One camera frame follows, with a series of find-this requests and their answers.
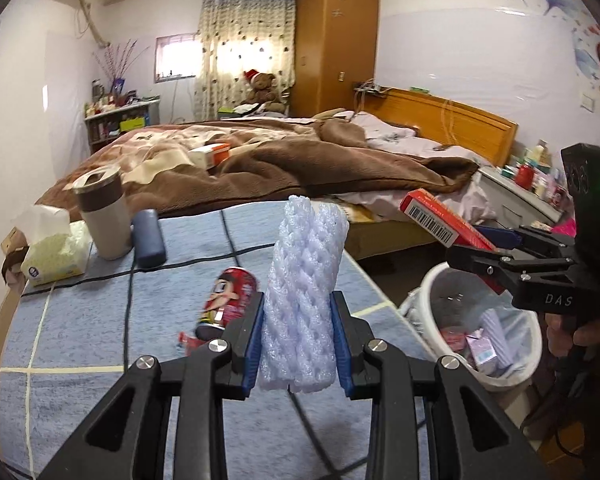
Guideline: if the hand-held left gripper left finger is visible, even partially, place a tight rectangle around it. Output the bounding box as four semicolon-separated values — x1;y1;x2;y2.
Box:
37;290;265;480

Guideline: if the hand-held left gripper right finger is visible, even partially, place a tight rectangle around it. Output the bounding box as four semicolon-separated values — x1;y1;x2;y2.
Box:
330;290;550;480

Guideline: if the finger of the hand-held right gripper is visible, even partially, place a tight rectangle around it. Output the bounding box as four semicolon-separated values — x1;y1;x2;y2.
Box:
446;242;580;293
472;225;580;261

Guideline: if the white trash bin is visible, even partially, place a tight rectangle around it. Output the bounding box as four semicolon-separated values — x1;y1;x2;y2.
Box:
399;262;544;395

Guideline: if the white foam net sleeve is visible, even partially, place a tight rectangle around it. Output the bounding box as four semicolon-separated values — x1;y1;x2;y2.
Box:
257;194;351;395

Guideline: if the red box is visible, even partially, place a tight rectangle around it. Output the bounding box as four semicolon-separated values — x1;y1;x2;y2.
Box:
399;188;506;295

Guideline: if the small purple box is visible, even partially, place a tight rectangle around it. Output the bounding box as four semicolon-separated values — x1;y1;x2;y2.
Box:
464;332;499;372

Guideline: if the person's right hand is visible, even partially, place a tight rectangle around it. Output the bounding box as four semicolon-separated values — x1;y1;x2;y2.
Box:
544;305;600;361

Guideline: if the white nightstand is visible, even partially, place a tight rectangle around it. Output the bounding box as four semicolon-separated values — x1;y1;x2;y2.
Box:
477;165;575;231

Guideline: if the red drink can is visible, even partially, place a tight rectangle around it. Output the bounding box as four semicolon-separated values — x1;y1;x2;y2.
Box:
195;267;259;341

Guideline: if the small red wrapper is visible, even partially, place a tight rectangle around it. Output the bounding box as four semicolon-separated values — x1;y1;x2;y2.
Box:
176;331;205;353

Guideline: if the group of cosmetic bottles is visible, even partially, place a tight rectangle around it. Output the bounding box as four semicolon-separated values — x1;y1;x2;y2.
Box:
500;140;575;211

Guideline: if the red packet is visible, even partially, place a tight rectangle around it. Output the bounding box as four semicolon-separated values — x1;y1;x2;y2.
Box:
439;327;473;358

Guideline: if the wooden bed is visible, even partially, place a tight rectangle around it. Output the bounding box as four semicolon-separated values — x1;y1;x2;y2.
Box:
35;87;520;261

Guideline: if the dark blue glasses case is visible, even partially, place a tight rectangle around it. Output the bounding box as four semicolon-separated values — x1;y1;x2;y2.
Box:
132;208;167;268

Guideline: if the blue checked tablecloth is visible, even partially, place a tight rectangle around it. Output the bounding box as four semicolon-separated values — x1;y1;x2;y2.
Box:
0;200;431;480

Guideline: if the brown blanket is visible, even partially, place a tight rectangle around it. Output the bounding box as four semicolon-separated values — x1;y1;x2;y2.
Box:
35;119;480;218

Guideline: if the orange and white box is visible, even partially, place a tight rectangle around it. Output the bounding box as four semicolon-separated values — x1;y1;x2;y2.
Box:
187;142;232;171

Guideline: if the beige and brown tumbler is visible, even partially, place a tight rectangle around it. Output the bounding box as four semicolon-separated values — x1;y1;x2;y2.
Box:
72;165;133;261

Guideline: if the pale green tissue pack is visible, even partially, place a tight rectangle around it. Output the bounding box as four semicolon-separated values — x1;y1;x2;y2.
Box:
10;205;92;288

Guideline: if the wooden wardrobe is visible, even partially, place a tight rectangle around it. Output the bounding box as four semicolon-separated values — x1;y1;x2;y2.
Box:
294;0;381;118

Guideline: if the brown teddy bear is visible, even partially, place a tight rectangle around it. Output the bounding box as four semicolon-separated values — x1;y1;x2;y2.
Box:
242;69;287;113

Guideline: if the brown cardboard piece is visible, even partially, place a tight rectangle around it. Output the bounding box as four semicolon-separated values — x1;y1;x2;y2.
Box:
0;226;32;288

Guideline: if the white shelf unit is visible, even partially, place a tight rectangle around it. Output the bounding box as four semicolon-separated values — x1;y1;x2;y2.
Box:
84;97;161;153

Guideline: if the small window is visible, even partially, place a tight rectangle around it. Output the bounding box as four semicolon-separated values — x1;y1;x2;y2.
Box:
154;34;201;83

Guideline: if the patterned curtain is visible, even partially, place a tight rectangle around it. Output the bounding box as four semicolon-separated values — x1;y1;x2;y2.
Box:
194;0;298;122

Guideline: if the dried branch decoration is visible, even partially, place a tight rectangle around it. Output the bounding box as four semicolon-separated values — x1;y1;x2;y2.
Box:
92;39;151;83

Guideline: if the air conditioner pipe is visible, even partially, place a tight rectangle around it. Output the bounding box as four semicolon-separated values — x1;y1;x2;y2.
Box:
75;0;110;45

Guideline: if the power strip with cables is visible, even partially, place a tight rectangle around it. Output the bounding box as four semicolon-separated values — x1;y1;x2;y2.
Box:
352;79;393;97

